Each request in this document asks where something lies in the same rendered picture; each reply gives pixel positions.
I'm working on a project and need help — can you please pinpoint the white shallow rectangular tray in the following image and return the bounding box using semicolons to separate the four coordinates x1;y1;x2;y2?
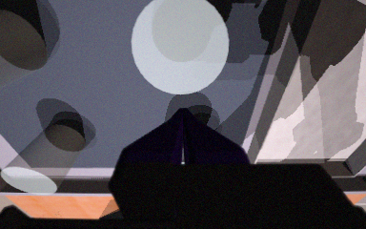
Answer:
247;0;366;177

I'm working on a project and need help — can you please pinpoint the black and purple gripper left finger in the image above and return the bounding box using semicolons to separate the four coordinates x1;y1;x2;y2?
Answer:
115;108;183;166

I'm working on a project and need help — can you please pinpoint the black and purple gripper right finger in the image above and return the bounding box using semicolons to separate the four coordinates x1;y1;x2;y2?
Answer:
183;108;251;164

